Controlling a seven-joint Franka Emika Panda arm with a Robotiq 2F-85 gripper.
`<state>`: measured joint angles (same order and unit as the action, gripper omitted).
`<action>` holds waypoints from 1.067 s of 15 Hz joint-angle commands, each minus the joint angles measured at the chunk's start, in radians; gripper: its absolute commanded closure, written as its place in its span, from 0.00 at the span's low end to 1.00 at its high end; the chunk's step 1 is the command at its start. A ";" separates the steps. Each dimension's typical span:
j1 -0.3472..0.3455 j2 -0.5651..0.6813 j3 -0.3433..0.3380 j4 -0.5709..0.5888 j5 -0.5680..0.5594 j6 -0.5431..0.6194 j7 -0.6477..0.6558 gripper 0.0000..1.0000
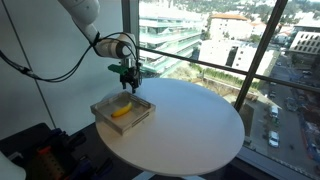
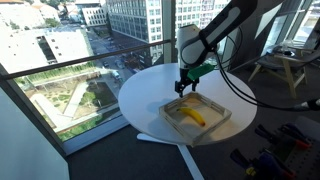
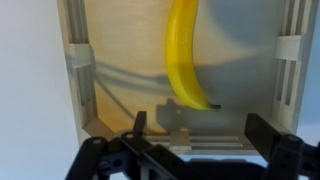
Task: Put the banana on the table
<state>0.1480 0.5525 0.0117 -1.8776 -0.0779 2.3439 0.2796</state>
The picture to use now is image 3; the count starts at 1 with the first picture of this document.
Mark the square wooden slotted tray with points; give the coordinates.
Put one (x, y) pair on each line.
(133, 66)

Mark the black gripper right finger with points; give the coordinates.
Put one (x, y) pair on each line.
(286, 153)

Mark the yellow banana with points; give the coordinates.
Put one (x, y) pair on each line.
(180, 60)

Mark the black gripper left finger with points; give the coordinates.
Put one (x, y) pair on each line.
(140, 153)

